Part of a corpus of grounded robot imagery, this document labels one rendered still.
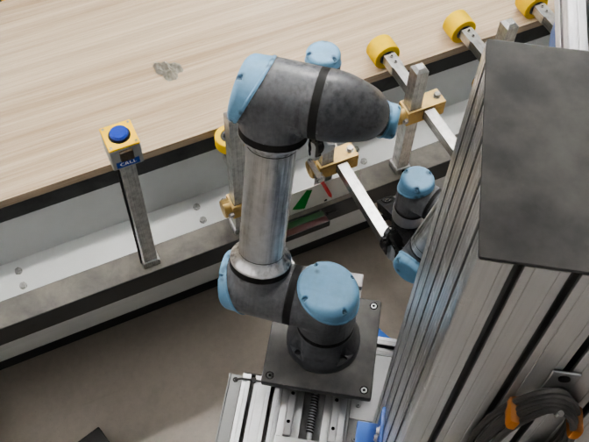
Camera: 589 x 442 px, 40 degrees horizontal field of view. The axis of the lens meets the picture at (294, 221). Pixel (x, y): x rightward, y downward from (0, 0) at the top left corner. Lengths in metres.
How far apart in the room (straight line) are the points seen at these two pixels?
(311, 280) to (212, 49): 1.06
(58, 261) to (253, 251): 0.99
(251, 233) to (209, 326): 1.46
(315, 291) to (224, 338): 1.39
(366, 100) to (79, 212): 1.20
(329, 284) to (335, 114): 0.38
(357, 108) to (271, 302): 0.44
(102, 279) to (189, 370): 0.72
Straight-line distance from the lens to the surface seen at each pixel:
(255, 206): 1.39
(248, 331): 2.86
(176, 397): 2.78
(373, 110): 1.29
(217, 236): 2.23
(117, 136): 1.77
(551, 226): 0.69
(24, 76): 2.41
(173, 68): 2.34
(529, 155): 0.73
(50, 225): 2.30
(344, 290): 1.50
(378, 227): 2.06
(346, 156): 2.17
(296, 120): 1.26
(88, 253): 2.34
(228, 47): 2.39
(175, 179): 2.31
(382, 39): 2.32
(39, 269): 2.35
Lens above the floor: 2.58
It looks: 57 degrees down
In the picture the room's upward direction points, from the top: 2 degrees clockwise
